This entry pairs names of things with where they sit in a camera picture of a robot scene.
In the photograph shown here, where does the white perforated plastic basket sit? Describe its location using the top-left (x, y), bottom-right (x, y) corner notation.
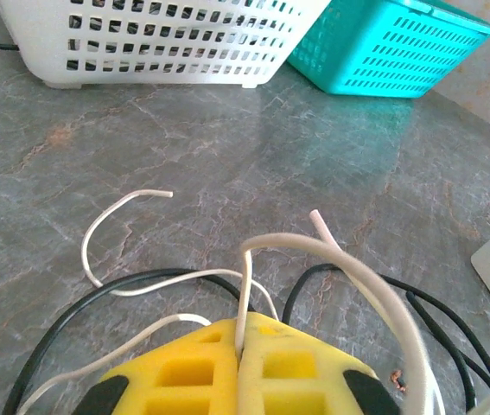
top-left (0, 0), bottom-right (333, 91)

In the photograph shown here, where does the white thick cable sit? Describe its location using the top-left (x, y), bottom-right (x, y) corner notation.
top-left (234, 232), bottom-right (428, 415)
top-left (309, 209), bottom-right (346, 257)

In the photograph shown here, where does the teal perforated plastic basket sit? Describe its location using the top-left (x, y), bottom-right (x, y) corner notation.
top-left (286, 0), bottom-right (490, 99)

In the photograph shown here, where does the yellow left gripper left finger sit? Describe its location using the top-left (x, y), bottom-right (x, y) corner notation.
top-left (73, 318), bottom-right (240, 415)

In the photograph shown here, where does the white thin cable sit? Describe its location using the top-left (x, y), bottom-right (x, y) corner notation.
top-left (16, 313), bottom-right (212, 415)
top-left (80, 188), bottom-right (280, 323)

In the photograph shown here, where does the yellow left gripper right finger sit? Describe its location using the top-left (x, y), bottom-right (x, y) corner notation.
top-left (238, 310), bottom-right (404, 415)

